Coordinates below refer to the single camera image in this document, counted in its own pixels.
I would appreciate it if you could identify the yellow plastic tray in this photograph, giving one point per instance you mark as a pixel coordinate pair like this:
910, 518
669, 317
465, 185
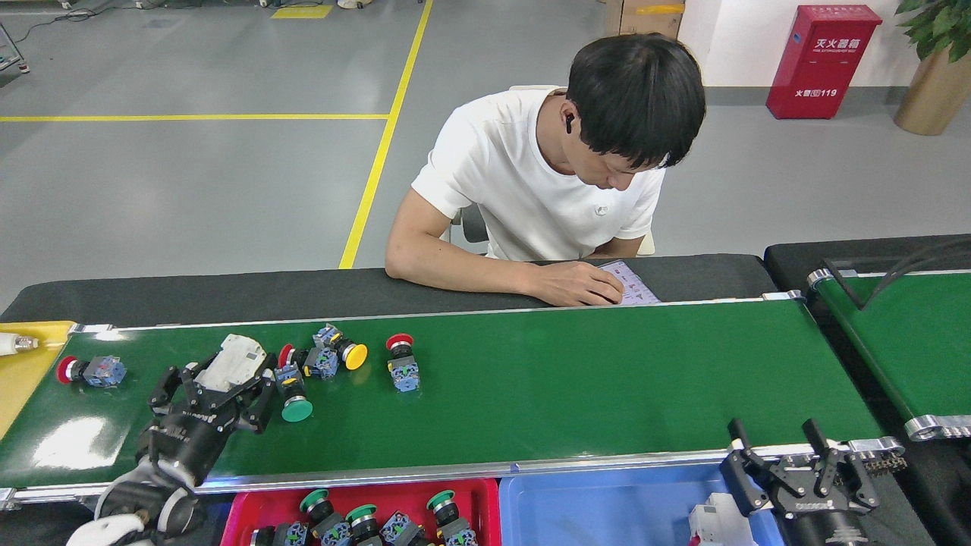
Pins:
23, 387

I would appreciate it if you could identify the red mushroom push button switch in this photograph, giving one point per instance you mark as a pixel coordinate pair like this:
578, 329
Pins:
106, 371
322, 364
406, 375

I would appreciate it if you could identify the red fire extinguisher box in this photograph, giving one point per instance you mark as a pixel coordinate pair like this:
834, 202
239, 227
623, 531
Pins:
823, 64

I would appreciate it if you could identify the person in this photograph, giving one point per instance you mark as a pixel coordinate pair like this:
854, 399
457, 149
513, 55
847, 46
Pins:
516, 174

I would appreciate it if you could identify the white shoe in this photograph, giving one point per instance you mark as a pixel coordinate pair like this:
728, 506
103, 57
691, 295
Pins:
354, 4

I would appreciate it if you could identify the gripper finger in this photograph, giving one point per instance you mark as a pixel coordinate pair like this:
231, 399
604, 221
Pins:
168, 390
258, 409
751, 481
853, 478

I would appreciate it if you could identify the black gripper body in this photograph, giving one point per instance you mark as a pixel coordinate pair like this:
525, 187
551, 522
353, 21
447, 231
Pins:
190, 447
827, 516

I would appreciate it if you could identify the red plastic bin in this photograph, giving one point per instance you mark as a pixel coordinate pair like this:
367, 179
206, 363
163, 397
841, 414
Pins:
402, 497

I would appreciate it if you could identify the gold plant pot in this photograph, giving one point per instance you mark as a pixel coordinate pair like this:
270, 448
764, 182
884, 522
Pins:
931, 95

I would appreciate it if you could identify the black conveyor guide frame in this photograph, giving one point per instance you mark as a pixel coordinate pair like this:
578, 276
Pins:
843, 286

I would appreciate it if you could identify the long green conveyor belt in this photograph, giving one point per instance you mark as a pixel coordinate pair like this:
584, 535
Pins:
569, 387

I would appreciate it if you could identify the grey office chair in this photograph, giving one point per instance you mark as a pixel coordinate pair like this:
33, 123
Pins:
474, 226

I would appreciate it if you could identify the person's right forearm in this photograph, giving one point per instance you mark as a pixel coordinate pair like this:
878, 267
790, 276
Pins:
455, 277

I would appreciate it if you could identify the brown cardboard box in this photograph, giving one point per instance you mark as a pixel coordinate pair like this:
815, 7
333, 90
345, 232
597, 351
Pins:
641, 19

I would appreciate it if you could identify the yellow mushroom push button switch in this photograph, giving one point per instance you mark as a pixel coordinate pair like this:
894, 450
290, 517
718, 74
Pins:
353, 356

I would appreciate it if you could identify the metal trolley frame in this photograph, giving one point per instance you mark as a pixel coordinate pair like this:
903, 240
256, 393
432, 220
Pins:
25, 68

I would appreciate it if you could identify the green potted plant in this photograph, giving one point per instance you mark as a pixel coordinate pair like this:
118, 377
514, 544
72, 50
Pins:
939, 23

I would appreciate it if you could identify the person's left forearm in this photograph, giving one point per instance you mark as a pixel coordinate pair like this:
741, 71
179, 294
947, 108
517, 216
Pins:
618, 249

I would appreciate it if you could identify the white sensor with metal tip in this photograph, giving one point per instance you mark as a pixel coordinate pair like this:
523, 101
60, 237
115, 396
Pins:
9, 345

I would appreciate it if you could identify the short green conveyor belt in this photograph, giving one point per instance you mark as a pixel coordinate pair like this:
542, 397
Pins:
910, 349

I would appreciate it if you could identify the person's right hand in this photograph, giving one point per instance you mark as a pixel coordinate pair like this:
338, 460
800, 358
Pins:
576, 284

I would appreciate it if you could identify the blue plastic bin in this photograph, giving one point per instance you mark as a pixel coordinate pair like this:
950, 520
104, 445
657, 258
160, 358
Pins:
592, 508

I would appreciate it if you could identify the smartphone with lit screen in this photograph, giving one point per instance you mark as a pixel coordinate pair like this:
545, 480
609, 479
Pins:
641, 290

